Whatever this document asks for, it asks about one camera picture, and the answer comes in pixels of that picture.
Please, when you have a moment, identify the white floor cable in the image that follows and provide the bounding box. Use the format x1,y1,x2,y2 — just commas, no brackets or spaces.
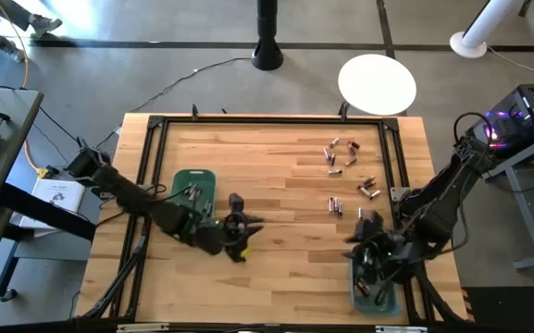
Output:
485,44,534,83

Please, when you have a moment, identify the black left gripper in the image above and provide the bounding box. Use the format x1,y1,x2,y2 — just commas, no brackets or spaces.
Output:
187,213,266,265

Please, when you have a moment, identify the grey metal side table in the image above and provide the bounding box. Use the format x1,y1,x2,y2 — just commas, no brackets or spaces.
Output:
481,127,534,272

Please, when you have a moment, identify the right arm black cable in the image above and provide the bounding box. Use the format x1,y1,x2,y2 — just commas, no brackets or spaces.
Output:
453,111,494,154

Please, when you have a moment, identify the black yellow striped mat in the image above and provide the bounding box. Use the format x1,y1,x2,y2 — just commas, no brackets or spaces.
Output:
460,285,534,333

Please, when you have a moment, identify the silver metal plate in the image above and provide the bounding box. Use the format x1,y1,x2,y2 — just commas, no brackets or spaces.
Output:
390,186,411,204

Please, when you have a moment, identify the yellow floor cable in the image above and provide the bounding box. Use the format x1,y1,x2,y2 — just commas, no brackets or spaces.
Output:
0,0,50,179

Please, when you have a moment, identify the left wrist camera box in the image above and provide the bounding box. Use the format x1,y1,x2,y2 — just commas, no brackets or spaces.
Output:
228,192,246,215

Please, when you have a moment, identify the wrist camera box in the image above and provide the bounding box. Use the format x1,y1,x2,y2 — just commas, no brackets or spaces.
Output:
228,192,246,215
356,210,384,236

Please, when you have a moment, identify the silver edge bracket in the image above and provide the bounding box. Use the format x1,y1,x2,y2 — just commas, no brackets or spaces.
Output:
375,325,428,333
117,322,170,333

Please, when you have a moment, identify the black pole base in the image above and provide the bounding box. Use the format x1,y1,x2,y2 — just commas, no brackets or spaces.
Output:
251,0,285,72

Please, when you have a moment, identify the teal plastic bin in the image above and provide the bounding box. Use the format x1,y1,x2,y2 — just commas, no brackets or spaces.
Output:
348,252,404,318

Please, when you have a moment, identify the green plastic bin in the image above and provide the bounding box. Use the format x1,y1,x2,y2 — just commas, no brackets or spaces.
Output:
168,168,217,221

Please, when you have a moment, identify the black desk base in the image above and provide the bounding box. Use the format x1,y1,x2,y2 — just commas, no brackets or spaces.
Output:
0,182,97,304

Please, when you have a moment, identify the person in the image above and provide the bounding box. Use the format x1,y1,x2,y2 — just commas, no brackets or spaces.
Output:
0,0,63,65

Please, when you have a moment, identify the black floor cable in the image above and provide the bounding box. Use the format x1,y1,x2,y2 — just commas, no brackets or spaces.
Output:
93,56,253,150

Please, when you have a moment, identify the white round pillar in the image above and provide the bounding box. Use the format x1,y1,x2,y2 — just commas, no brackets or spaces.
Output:
449,0,526,59

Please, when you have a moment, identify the black aluminium table frame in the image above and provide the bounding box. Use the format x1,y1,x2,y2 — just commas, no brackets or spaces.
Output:
74,104,469,333

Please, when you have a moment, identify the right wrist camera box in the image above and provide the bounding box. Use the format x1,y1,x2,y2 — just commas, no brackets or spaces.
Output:
356,210,384,236

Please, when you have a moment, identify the white paper manual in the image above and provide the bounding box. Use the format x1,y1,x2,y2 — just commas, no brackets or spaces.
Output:
18,178,87,231

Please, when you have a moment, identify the white round stool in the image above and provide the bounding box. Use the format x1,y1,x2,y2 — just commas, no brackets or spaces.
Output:
337,53,418,117

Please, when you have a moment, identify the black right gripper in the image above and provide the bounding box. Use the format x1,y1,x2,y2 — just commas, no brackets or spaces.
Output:
342,230,416,286

